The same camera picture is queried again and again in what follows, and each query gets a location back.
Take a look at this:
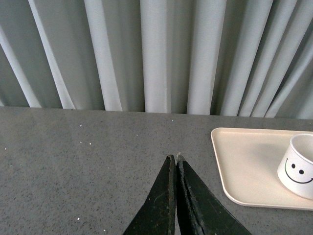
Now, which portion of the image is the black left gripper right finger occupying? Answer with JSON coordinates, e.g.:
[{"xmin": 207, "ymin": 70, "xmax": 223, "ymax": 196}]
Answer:
[{"xmin": 176, "ymin": 154, "xmax": 251, "ymax": 235}]

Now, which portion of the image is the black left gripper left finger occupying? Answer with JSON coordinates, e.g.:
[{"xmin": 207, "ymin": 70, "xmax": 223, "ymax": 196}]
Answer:
[{"xmin": 123, "ymin": 155, "xmax": 177, "ymax": 235}]

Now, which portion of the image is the white smiley mug black handle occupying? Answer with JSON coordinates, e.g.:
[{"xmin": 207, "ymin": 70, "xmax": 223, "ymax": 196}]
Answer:
[{"xmin": 277, "ymin": 133, "xmax": 313, "ymax": 199}]

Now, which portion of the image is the beige rectangular plastic tray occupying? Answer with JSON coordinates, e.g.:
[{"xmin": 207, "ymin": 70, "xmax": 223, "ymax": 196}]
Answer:
[{"xmin": 211, "ymin": 127, "xmax": 313, "ymax": 211}]

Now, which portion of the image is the white pleated curtain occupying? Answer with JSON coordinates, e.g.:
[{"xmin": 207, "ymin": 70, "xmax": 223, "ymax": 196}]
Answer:
[{"xmin": 0, "ymin": 0, "xmax": 313, "ymax": 119}]

